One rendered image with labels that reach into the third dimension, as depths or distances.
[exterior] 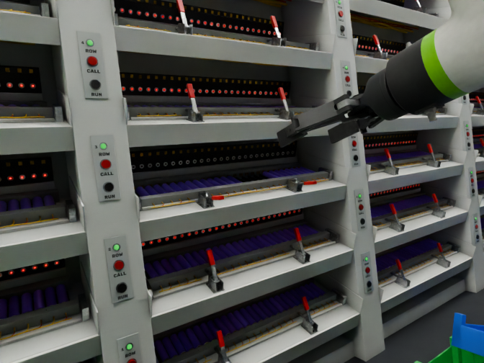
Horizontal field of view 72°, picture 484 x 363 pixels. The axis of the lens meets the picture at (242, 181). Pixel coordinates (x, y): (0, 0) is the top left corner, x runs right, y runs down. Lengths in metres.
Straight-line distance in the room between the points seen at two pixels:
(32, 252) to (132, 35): 0.44
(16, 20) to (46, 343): 0.56
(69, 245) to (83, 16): 0.42
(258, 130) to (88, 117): 0.38
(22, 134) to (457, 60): 0.64
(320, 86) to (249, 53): 0.30
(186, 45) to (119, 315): 0.57
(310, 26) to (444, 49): 0.71
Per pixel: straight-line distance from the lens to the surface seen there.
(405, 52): 0.52
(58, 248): 0.68
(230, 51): 0.85
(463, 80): 0.49
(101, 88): 0.70
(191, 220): 0.73
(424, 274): 1.43
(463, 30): 0.48
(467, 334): 1.05
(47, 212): 0.73
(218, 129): 0.77
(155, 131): 0.71
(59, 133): 0.68
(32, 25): 0.73
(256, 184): 0.86
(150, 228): 0.70
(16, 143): 0.68
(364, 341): 1.16
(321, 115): 0.54
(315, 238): 1.03
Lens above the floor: 0.61
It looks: 2 degrees down
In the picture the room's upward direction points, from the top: 7 degrees counter-clockwise
